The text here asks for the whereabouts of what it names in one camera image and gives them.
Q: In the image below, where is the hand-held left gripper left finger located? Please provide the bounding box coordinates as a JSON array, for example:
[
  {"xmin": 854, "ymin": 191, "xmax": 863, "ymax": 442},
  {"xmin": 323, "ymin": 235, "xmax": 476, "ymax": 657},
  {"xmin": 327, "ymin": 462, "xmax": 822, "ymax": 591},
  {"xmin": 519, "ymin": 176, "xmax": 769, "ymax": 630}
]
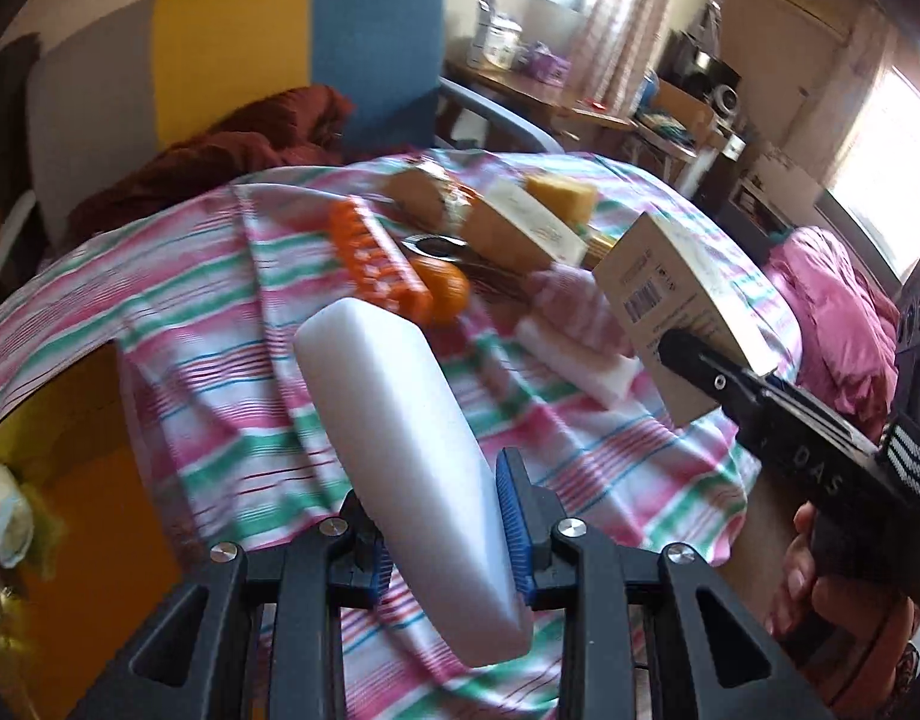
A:
[{"xmin": 70, "ymin": 491, "xmax": 393, "ymax": 720}]

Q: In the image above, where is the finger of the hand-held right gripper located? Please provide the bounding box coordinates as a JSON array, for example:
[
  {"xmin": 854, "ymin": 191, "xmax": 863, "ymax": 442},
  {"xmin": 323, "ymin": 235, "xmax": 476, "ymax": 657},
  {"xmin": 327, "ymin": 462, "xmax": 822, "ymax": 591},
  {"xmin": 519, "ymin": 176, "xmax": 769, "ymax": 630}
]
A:
[{"xmin": 657, "ymin": 330, "xmax": 879, "ymax": 460}]

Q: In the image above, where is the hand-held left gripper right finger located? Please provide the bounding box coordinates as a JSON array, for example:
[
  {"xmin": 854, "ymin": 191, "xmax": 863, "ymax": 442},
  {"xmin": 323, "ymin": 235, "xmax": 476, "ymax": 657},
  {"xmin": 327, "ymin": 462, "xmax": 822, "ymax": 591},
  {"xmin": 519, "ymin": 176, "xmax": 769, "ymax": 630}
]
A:
[{"xmin": 496, "ymin": 448, "xmax": 836, "ymax": 720}]

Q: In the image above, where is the cream cardboard box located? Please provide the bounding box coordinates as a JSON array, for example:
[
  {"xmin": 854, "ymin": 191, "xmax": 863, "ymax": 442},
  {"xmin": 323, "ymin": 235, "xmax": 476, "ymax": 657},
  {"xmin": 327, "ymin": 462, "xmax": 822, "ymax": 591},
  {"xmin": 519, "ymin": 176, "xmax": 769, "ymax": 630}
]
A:
[{"xmin": 593, "ymin": 210, "xmax": 782, "ymax": 430}]

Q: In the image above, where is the pink striped sock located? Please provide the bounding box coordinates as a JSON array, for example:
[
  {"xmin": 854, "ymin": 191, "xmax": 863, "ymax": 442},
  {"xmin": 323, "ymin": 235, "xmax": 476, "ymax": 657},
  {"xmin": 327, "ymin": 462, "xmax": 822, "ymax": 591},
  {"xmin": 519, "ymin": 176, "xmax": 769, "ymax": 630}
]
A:
[{"xmin": 526, "ymin": 266, "xmax": 641, "ymax": 357}]

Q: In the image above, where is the white foam block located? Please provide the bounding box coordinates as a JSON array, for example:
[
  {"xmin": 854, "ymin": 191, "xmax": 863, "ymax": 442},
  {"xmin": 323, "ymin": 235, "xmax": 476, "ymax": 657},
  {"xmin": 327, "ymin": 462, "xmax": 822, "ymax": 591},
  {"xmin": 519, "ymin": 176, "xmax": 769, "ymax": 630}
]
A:
[
  {"xmin": 293, "ymin": 297, "xmax": 536, "ymax": 668},
  {"xmin": 514, "ymin": 315, "xmax": 645, "ymax": 407}
]

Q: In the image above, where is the yellow sponge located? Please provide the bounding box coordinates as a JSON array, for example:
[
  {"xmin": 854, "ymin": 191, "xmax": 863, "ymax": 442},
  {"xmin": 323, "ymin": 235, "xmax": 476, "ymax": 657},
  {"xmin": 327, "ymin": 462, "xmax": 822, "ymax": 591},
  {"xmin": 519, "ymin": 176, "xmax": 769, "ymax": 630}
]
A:
[{"xmin": 523, "ymin": 174, "xmax": 600, "ymax": 230}]

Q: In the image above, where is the orange plastic rack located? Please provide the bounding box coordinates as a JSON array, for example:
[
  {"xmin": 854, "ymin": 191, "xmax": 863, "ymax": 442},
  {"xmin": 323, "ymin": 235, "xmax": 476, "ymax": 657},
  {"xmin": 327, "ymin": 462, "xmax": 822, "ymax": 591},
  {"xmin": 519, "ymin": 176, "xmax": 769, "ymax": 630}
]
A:
[{"xmin": 328, "ymin": 196, "xmax": 436, "ymax": 320}]

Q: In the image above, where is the person's right forearm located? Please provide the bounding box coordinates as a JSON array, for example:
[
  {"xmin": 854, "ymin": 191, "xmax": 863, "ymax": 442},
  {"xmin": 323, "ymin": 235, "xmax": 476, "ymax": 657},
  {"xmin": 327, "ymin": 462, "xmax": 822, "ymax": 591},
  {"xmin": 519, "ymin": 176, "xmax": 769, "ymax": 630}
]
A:
[{"xmin": 857, "ymin": 611, "xmax": 920, "ymax": 720}]

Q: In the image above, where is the person's right hand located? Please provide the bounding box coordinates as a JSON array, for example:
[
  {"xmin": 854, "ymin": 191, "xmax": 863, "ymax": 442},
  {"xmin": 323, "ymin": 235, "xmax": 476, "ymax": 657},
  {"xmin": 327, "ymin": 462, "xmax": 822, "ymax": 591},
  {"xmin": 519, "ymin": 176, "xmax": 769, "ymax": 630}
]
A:
[{"xmin": 767, "ymin": 499, "xmax": 920, "ymax": 661}]

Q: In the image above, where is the pink blanket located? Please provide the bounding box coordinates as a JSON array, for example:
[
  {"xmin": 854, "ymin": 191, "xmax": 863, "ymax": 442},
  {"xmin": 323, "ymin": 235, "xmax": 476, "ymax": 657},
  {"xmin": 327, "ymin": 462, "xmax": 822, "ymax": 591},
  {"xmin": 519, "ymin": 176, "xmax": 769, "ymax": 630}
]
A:
[{"xmin": 760, "ymin": 225, "xmax": 903, "ymax": 421}]

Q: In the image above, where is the long cream green-print box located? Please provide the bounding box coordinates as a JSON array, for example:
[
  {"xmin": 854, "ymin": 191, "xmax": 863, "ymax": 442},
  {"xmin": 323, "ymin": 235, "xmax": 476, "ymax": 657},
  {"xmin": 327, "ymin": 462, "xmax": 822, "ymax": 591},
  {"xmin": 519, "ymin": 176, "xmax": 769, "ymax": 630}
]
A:
[{"xmin": 460, "ymin": 178, "xmax": 590, "ymax": 275}]

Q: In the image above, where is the brown cardboard box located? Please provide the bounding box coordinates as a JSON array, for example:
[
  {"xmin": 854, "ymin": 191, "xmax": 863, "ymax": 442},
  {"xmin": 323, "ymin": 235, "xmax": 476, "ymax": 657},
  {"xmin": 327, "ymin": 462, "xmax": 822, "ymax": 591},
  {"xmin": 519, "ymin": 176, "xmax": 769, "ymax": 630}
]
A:
[{"xmin": 643, "ymin": 79, "xmax": 720, "ymax": 136}]

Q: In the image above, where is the orange fruit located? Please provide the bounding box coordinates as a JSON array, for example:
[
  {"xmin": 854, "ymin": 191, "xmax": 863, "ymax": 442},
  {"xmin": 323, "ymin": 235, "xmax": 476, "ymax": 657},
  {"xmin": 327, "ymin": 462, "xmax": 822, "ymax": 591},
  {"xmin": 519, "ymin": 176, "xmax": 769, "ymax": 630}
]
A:
[{"xmin": 413, "ymin": 256, "xmax": 472, "ymax": 327}]

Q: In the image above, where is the metal tea strainer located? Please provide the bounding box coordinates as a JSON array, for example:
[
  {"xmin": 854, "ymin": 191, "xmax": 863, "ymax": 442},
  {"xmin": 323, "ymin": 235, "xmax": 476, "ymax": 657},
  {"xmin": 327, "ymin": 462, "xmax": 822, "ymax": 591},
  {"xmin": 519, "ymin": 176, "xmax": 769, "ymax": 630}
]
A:
[{"xmin": 403, "ymin": 235, "xmax": 472, "ymax": 263}]

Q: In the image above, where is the black appliance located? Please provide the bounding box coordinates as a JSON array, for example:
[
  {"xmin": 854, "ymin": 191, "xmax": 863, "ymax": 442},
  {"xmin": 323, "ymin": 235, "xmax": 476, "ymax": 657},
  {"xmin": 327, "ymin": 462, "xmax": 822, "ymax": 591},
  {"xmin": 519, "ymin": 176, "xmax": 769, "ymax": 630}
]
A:
[{"xmin": 670, "ymin": 30, "xmax": 742, "ymax": 113}]

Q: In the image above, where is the pink green striped tablecloth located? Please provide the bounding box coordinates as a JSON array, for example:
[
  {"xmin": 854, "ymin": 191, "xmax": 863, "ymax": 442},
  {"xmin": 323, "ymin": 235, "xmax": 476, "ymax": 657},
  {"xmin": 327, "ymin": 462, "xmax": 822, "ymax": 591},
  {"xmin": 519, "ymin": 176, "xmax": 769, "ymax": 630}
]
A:
[{"xmin": 0, "ymin": 150, "xmax": 806, "ymax": 720}]

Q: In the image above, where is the wooden desk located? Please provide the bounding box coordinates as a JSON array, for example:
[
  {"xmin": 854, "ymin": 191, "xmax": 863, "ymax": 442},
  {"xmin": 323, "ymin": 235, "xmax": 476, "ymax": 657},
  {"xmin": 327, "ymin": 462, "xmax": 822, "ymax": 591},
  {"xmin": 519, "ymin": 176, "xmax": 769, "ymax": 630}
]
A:
[{"xmin": 445, "ymin": 56, "xmax": 701, "ymax": 188}]

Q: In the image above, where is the purple packet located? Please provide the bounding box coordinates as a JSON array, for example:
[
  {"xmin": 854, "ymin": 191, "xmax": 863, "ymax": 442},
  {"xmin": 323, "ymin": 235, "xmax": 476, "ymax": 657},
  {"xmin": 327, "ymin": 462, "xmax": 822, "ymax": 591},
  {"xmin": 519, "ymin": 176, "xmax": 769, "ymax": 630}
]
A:
[{"xmin": 523, "ymin": 41, "xmax": 570, "ymax": 83}]

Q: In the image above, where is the pink checked curtain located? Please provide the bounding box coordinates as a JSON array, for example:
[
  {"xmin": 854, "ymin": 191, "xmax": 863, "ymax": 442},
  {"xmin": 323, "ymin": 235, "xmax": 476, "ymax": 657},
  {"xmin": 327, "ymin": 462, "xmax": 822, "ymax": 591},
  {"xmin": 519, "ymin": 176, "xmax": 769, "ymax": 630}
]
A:
[{"xmin": 565, "ymin": 0, "xmax": 686, "ymax": 113}]

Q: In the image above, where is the clear plastic jar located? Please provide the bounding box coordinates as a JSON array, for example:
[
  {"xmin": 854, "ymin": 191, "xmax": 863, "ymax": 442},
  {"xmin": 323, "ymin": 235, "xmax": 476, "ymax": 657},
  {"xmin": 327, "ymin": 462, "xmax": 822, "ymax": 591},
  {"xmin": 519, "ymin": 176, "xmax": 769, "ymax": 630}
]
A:
[{"xmin": 481, "ymin": 11, "xmax": 525, "ymax": 72}]

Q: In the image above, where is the white crumpled bag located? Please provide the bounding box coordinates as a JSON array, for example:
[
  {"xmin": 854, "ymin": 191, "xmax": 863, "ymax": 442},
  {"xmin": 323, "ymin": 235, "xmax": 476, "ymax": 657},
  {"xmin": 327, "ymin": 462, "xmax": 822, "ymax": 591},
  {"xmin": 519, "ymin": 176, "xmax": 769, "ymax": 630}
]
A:
[{"xmin": 0, "ymin": 461, "xmax": 37, "ymax": 571}]

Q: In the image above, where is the dark red cloth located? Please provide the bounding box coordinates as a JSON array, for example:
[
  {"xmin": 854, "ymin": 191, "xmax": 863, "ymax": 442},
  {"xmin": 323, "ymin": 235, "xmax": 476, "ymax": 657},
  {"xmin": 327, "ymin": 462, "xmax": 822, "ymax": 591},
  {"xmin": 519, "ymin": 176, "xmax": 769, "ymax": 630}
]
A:
[{"xmin": 65, "ymin": 84, "xmax": 423, "ymax": 241}]

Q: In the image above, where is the grey yellow blue chair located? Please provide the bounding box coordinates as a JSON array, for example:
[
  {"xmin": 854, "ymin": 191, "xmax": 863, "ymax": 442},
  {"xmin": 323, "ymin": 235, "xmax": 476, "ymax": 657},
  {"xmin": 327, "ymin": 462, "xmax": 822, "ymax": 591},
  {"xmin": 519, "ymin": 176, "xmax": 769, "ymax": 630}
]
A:
[{"xmin": 0, "ymin": 0, "xmax": 566, "ymax": 316}]

